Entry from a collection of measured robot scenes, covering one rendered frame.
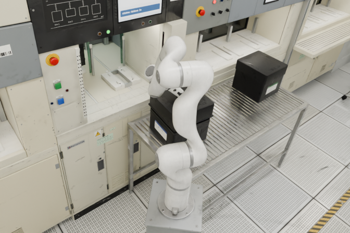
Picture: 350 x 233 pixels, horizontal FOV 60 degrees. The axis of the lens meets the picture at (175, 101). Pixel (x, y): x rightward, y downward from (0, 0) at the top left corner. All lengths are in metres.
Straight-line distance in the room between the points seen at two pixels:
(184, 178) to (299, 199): 1.64
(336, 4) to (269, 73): 2.34
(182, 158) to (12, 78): 0.85
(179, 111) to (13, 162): 1.03
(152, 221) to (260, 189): 1.43
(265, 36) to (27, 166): 2.41
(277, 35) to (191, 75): 2.09
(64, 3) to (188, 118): 0.76
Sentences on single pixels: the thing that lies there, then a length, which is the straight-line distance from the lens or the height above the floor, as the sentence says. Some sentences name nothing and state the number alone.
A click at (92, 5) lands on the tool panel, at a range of 1.59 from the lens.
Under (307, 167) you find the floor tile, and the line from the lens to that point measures 3.21.
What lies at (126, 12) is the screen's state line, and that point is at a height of 1.51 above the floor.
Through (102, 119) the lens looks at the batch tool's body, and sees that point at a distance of 1.97.
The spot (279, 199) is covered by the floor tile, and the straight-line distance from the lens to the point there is 2.84.
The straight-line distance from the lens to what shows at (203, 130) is 1.92.
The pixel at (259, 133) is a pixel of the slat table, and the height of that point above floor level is 0.76.
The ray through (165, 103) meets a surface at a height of 1.06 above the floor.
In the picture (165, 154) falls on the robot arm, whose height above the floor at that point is 1.18.
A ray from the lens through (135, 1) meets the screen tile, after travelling 1.71.
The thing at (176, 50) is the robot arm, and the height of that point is 1.58.
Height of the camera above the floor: 2.14
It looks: 37 degrees down
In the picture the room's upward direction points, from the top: 6 degrees clockwise
